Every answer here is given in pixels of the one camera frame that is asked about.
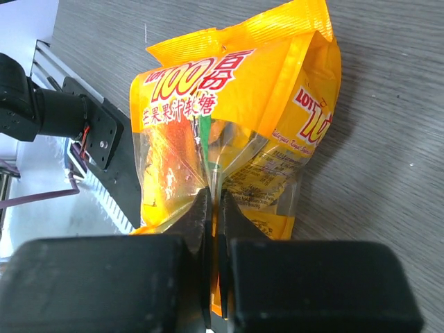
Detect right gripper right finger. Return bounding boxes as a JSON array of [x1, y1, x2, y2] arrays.
[[217, 191, 424, 332]]

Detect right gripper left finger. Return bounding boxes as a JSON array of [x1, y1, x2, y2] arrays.
[[1, 188, 212, 332]]

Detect orange candy bag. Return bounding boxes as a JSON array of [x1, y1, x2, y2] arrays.
[[128, 0, 343, 323]]

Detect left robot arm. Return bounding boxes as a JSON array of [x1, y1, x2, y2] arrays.
[[1, 53, 124, 170]]

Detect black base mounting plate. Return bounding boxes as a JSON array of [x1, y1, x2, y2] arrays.
[[62, 77, 141, 228]]

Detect white slotted cable duct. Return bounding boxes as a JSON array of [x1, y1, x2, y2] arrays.
[[63, 139, 135, 234]]

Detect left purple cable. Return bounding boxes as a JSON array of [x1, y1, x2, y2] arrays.
[[0, 159, 80, 209]]

